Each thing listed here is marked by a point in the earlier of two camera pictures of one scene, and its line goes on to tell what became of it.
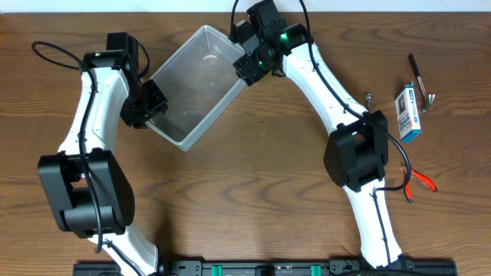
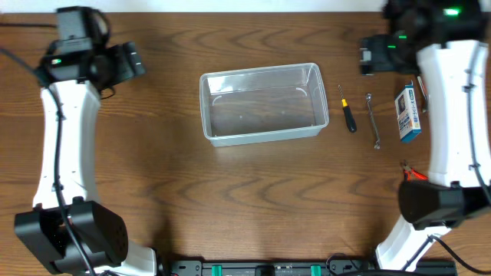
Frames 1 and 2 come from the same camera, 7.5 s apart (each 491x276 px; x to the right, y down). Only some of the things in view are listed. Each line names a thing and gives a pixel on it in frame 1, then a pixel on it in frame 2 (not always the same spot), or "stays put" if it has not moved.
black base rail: x=294 y=267 stays put
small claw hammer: x=429 y=98 stays put
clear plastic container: x=199 y=78 to x=263 y=104
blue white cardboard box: x=408 y=121 stays put
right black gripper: x=245 y=70 to x=380 y=56
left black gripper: x=159 y=102 to x=120 y=73
